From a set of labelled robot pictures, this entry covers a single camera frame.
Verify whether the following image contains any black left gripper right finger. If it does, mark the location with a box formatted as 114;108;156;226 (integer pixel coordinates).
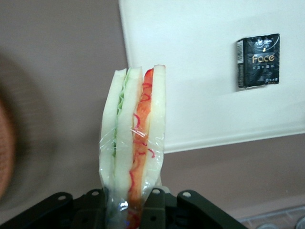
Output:
140;187;173;229

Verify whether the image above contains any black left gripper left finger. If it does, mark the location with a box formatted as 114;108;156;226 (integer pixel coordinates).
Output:
71;188;108;229

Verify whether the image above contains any triangle sandwich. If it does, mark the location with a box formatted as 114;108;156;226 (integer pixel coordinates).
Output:
98;64;167;229

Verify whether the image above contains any brown round wicker basket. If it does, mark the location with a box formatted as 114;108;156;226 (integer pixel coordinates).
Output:
0;96;16;199

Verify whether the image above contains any beige plastic tray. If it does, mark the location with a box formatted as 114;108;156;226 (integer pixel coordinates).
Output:
118;0;305;155

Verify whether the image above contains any clear acrylic bottle rack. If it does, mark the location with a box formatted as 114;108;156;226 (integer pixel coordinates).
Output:
237;208;305;229

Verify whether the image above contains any black tissue pack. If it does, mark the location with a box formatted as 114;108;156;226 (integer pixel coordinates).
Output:
235;33;281;93

